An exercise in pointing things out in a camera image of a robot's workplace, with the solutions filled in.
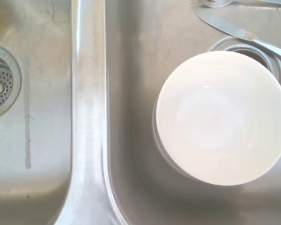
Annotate perforated metal drain strainer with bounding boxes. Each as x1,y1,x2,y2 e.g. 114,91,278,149
0,43,22,120

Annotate metal sink drain ring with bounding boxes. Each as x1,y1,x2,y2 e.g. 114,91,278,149
209,36,281,88

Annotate silver butter knife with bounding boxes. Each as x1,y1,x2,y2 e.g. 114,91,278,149
193,6,281,68

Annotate silver fork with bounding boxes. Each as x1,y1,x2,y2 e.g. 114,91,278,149
191,0,281,9

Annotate white ceramic bowl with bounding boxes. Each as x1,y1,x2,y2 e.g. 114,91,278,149
152,51,281,187

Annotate stainless steel double sink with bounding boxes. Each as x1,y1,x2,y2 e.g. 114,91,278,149
0,0,281,225

